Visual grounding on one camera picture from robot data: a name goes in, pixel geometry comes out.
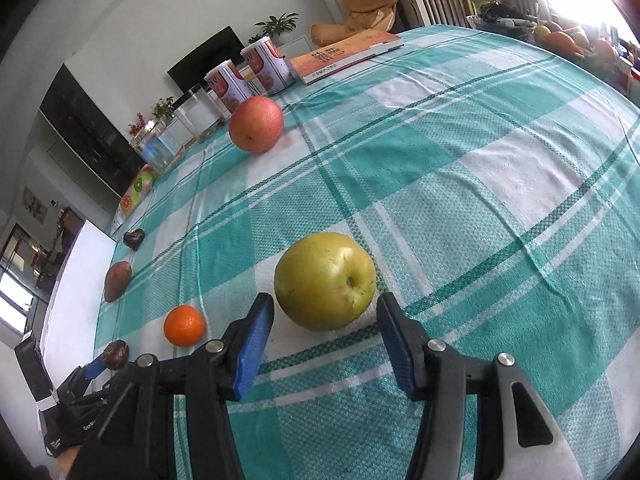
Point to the green fruit basket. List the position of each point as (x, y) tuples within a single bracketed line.
[(585, 57)]

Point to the orange lounge chair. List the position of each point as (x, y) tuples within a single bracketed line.
[(365, 10)]

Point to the leafy green potted plant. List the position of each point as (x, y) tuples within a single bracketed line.
[(162, 109)]

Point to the person's left hand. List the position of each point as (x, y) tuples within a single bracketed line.
[(67, 464)]

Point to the reddish sweet potato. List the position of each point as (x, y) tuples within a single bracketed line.
[(117, 281)]

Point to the fruit printed packet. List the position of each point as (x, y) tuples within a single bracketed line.
[(137, 190)]

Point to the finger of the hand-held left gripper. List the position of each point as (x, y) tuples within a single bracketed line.
[(31, 367), (95, 368)]

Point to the red flowers in vase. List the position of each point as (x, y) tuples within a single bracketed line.
[(138, 124)]

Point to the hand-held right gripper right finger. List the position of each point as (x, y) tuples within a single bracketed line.
[(400, 350)]

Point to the yellow-green apple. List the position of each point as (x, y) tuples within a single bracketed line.
[(325, 280)]

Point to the white canister with black lid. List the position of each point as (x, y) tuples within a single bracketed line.
[(195, 110)]

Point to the orange book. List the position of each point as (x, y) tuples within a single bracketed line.
[(340, 55)]

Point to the orange fruit in basket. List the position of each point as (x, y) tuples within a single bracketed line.
[(562, 42)]

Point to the black glass cabinet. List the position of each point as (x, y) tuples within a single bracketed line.
[(85, 130)]

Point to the white cardboard box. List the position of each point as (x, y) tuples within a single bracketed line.
[(75, 300)]

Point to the dark wooden chair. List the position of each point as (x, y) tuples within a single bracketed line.
[(435, 2)]

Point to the large orange grapefruit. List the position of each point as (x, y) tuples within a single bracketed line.
[(256, 124)]

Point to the green plant in white pot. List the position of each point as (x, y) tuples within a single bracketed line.
[(277, 25)]

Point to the dark wrinkled small fruit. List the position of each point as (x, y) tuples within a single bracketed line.
[(134, 238)]

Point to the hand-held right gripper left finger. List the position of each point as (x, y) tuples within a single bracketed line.
[(252, 347)]

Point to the round orange in basket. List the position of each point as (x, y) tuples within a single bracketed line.
[(602, 52)]

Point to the black bag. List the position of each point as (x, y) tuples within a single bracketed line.
[(495, 12)]

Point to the clear glass jar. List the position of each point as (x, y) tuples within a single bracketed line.
[(152, 150)]

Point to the small orange tangerine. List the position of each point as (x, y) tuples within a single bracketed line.
[(185, 325)]

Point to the pink printed can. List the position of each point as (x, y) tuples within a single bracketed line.
[(267, 65), (227, 87)]

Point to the black flat television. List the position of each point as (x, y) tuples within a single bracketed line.
[(200, 62)]

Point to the small brown round fruit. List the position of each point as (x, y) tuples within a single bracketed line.
[(116, 353)]

